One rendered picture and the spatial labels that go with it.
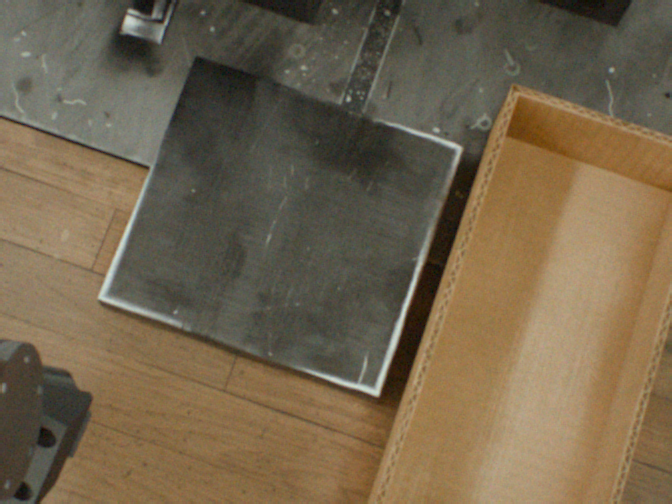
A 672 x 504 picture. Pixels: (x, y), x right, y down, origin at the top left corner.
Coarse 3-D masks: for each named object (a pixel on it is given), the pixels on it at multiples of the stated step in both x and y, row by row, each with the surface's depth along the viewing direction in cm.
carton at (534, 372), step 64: (512, 128) 76; (576, 128) 73; (640, 128) 71; (512, 192) 76; (576, 192) 77; (640, 192) 77; (512, 256) 75; (576, 256) 76; (640, 256) 76; (448, 320) 74; (512, 320) 74; (576, 320) 75; (640, 320) 73; (448, 384) 73; (512, 384) 73; (576, 384) 74; (640, 384) 68; (448, 448) 72; (512, 448) 73; (576, 448) 73
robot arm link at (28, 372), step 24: (0, 360) 43; (24, 360) 46; (0, 384) 43; (24, 384) 46; (0, 408) 44; (24, 408) 46; (0, 432) 44; (24, 432) 46; (0, 456) 44; (24, 456) 47; (0, 480) 45
